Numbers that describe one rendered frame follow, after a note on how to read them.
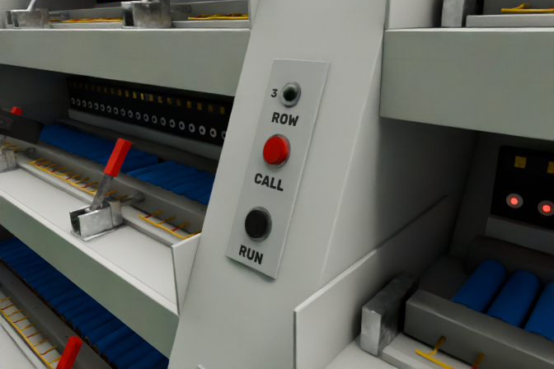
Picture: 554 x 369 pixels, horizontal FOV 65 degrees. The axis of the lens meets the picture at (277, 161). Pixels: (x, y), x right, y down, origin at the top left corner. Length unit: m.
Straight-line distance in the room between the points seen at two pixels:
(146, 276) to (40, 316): 0.29
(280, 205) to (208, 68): 0.13
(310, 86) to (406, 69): 0.05
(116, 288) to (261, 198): 0.16
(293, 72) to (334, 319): 0.14
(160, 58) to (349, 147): 0.20
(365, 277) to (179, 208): 0.20
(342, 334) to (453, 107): 0.14
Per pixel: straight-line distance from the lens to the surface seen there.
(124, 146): 0.42
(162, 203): 0.42
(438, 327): 0.28
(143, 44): 0.39
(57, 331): 0.59
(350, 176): 0.23
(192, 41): 0.34
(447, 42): 0.22
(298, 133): 0.24
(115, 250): 0.40
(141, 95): 0.64
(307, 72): 0.25
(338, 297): 0.25
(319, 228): 0.23
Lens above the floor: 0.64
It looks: level
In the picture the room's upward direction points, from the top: 14 degrees clockwise
